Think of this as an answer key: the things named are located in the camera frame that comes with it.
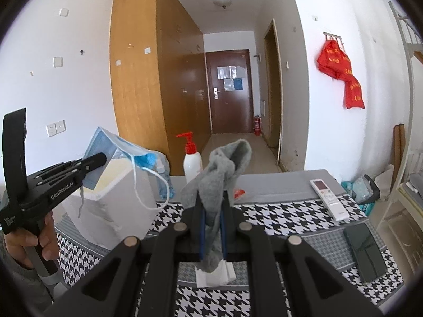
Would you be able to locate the metal bunk bed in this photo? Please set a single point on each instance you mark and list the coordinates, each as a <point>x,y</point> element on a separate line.
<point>411,105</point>

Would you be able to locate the round ceiling lamp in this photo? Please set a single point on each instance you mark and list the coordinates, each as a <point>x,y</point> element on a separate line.
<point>223,1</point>

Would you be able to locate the person's left forearm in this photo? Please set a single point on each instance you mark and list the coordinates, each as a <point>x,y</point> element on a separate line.
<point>16,280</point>

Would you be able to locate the wooden wardrobe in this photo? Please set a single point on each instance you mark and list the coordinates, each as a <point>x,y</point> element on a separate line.
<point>142,89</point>

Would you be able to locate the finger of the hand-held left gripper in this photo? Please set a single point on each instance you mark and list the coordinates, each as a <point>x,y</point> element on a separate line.
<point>97,160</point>
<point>66,173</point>

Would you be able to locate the white remote control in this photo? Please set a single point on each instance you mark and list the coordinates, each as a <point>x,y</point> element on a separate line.
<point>328,201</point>

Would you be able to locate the blue spray bottle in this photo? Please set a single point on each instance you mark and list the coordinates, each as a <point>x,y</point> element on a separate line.
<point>162,181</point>

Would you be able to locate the white wall switch plate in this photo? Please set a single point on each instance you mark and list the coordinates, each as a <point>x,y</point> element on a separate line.
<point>63,12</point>
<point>58,62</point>

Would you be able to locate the white pump bottle red cap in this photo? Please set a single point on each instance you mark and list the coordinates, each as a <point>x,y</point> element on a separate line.
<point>192,166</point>

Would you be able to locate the wooden side door frame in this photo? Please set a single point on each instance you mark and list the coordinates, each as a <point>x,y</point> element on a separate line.
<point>273,89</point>

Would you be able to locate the leaning wooden boards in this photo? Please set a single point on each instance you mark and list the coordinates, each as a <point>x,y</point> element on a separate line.
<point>398,152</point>

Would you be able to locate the blue face mask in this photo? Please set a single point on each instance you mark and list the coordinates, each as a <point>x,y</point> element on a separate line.
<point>109,145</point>

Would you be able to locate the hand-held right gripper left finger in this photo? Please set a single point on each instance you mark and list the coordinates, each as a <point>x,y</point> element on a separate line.
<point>200,234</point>

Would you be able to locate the red fire extinguisher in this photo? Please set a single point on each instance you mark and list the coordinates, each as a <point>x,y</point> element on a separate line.
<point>257,125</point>

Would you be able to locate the white double wall socket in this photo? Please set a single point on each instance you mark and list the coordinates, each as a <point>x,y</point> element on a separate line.
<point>56,128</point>

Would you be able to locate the person's left hand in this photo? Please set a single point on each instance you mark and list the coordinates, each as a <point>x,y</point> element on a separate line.
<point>19,242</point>

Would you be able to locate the houndstooth table mat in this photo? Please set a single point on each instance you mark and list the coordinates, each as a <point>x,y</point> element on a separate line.
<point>297,218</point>

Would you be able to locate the red hanging bags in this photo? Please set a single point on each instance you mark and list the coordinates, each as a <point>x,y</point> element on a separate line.
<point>340,69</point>

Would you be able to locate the black smartphone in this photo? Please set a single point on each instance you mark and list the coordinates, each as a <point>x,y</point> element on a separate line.
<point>365,252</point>

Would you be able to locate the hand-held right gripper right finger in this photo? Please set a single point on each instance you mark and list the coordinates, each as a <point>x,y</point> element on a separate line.
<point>223,237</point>

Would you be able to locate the metal wall hook rack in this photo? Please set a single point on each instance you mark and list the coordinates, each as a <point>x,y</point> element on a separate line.
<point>332,36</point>

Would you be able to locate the grey sock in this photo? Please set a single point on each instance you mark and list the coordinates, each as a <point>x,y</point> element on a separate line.
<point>218,171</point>

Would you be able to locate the white foam box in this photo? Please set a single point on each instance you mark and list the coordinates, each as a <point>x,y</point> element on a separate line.
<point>112,218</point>

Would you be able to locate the blue plastic wrapped pack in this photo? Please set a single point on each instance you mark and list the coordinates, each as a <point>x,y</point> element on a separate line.
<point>360,191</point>

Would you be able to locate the dark brown entrance door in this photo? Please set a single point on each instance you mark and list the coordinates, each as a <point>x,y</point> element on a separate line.
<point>231,112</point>

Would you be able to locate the red snack packet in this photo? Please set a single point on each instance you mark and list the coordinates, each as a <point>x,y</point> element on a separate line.
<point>239,194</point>

